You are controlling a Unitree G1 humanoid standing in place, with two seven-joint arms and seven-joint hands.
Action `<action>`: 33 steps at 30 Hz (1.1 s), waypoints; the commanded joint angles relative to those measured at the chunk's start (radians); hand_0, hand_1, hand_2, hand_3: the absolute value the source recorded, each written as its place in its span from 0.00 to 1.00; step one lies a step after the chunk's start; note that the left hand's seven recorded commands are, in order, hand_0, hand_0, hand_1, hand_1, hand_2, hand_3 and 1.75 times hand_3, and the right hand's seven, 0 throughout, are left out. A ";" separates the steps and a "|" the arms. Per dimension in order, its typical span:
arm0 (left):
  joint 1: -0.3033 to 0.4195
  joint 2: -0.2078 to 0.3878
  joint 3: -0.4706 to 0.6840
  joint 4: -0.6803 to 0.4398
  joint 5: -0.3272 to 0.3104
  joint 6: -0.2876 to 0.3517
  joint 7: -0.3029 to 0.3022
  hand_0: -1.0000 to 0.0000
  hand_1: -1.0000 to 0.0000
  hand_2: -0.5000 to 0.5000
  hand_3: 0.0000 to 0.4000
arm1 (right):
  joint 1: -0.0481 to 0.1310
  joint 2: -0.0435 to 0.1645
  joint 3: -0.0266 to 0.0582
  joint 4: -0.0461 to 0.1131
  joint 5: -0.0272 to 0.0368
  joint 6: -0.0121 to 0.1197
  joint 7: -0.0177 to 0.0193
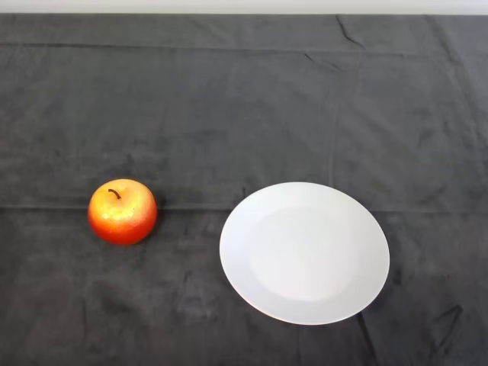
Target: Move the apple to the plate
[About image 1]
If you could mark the red yellow apple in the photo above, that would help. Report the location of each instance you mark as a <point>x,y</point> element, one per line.
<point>122,221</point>

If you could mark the black cloth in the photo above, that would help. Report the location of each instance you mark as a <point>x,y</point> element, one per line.
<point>228,114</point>

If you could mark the white round plate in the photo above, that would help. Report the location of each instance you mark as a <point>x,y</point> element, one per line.
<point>305,255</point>

